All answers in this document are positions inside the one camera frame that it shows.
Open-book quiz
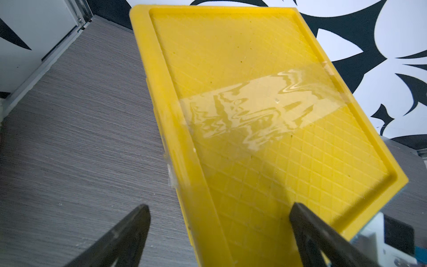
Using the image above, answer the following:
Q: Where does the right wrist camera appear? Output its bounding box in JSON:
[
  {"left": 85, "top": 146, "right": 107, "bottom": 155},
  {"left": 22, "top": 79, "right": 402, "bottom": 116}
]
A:
[{"left": 351, "top": 212, "right": 418, "bottom": 267}]

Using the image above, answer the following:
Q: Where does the yellow drawer cabinet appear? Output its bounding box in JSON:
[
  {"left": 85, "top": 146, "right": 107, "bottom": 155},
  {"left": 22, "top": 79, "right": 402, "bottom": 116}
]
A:
[{"left": 130, "top": 4, "right": 408, "bottom": 267}]

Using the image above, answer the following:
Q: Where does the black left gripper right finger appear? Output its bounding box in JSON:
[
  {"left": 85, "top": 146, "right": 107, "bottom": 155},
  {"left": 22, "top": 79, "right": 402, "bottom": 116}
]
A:
[{"left": 289, "top": 202, "right": 378, "bottom": 267}]

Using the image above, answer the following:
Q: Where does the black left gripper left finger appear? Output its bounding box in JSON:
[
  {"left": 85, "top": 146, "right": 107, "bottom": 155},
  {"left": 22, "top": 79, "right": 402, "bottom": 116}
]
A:
[{"left": 66, "top": 204, "right": 151, "bottom": 267}]

